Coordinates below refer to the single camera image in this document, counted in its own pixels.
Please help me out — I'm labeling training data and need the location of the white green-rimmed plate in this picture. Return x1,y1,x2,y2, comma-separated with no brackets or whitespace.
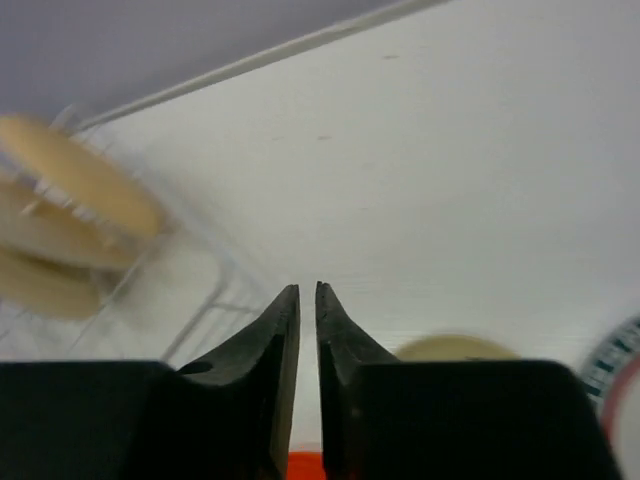
579,315,639,479

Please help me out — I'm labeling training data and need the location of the beige floral plate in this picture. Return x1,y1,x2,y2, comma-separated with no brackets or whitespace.
1,247,101,320

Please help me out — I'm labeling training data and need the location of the white wire dish rack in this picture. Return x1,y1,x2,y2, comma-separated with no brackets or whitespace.
1,107,269,365

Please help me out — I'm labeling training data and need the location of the orange plate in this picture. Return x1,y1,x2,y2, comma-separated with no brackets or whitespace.
286,451,327,480

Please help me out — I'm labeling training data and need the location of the small cream plate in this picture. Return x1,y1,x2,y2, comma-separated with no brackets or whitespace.
391,331,522,362

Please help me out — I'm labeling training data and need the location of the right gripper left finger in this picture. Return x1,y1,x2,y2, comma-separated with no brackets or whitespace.
1,285,300,479

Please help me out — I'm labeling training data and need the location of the tan round plate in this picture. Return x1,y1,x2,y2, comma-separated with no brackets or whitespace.
1,114,164,238

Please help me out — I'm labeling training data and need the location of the woven bamboo tray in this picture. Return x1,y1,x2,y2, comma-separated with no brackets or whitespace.
1,178,137,271

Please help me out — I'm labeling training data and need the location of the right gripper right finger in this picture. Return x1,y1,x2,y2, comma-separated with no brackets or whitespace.
315,282,621,479

